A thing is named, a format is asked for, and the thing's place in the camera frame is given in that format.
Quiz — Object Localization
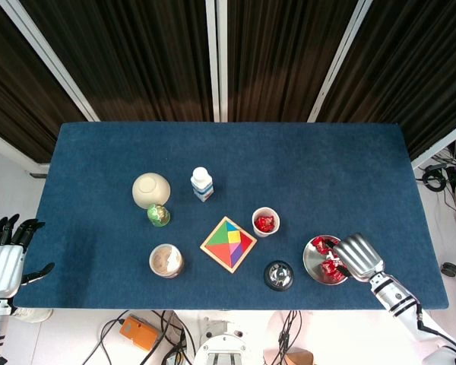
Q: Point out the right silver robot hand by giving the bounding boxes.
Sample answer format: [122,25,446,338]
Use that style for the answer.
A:
[324,233,385,282]

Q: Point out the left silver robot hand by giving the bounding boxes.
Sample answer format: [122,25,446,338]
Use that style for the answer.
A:
[0,213,56,299]

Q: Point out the white paper cup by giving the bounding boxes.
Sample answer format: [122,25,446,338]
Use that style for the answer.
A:
[251,206,282,240]

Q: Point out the patterned ceramic cup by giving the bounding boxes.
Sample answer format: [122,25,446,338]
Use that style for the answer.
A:
[148,243,185,279]

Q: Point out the round steel plate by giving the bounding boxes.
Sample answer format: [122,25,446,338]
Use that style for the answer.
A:
[302,235,353,286]

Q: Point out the white round object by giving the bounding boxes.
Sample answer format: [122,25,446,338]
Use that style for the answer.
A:
[13,306,55,324]

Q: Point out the blue table cloth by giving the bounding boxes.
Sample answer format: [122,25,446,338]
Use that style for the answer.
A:
[13,121,450,311]

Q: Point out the wooden tangram tray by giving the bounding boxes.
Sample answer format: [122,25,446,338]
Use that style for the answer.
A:
[199,215,258,275]

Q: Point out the red tangram triangle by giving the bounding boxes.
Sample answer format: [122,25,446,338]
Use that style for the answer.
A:
[238,230,255,253]

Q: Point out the brown wooden object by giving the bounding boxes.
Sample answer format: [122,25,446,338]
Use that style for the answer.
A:
[284,351,315,365]

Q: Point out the purple tangram parallelogram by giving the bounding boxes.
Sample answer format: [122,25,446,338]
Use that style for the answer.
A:
[231,243,245,268]

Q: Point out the orange large tangram triangle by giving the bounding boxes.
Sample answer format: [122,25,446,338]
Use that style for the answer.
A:
[204,243,236,268]

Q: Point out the green large tangram triangle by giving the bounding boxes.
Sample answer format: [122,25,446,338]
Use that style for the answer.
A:
[204,221,232,248]

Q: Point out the orange box device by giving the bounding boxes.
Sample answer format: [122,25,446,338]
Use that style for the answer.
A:
[119,314,160,351]

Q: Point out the green glass ball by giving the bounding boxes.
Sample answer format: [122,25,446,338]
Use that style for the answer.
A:
[146,203,172,228]

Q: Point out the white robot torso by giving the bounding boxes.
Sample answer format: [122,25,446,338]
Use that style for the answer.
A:
[192,318,254,365]

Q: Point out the beige upturned bowl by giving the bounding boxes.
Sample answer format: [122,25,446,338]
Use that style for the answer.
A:
[131,172,173,210]

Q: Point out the white milk bottle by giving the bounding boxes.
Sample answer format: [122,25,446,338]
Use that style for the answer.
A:
[190,166,216,203]

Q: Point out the dark brown curtain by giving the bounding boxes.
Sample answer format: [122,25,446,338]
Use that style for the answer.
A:
[226,0,360,122]
[21,0,214,122]
[0,0,88,164]
[315,0,456,160]

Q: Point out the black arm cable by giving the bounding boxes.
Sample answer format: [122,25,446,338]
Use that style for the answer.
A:
[415,303,456,355]

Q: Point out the black cable bundle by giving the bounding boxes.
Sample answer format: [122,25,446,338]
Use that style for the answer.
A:
[151,309,197,365]
[275,309,303,365]

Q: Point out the black coiled cable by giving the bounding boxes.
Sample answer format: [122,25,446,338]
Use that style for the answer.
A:
[421,167,448,192]

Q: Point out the black floor cable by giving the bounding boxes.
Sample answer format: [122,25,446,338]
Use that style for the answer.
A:
[84,309,132,365]

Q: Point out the white partition frame post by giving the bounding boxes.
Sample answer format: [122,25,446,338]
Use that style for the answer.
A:
[307,0,374,123]
[217,0,230,122]
[411,116,456,170]
[0,0,100,122]
[205,0,220,122]

